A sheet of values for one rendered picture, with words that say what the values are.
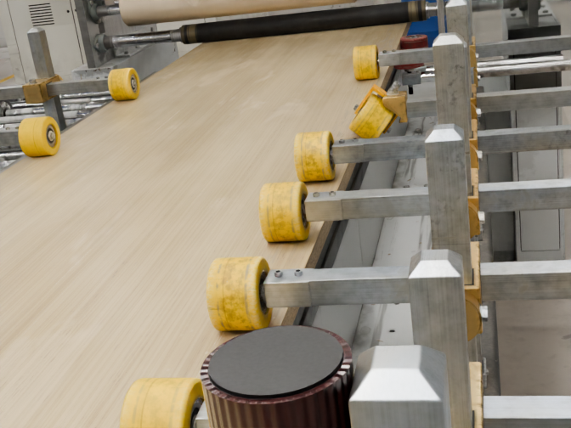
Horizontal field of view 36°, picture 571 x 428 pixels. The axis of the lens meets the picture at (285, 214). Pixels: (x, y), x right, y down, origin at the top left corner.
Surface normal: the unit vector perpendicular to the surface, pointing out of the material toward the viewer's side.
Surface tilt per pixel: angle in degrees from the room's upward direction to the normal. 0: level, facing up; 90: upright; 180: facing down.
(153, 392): 11
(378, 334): 0
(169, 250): 0
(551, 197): 90
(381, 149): 90
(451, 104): 90
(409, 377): 45
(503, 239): 90
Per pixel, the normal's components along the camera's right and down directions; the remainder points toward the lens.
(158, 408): -0.22, -0.58
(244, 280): -0.23, -0.37
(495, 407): -0.13, -0.93
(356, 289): -0.19, 0.36
